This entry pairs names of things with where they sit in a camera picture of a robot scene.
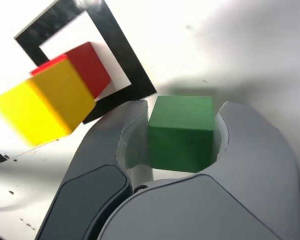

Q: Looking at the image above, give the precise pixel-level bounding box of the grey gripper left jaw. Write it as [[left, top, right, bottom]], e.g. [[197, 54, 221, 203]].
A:
[[36, 99, 156, 240]]

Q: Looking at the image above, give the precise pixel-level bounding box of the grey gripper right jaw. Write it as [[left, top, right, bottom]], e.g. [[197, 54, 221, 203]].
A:
[[97, 100, 300, 240]]

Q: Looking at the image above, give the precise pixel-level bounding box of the yellow cube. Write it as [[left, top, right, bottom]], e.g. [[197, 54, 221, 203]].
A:
[[0, 58, 96, 147]]

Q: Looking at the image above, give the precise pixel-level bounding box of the green cube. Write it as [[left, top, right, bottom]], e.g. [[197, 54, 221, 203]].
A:
[[147, 95, 214, 174]]

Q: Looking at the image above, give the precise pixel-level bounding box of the red cube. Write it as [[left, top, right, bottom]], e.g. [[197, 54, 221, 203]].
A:
[[29, 41, 113, 101]]

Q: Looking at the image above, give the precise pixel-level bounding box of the black tape square outline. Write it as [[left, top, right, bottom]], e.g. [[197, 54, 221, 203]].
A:
[[13, 0, 158, 125]]

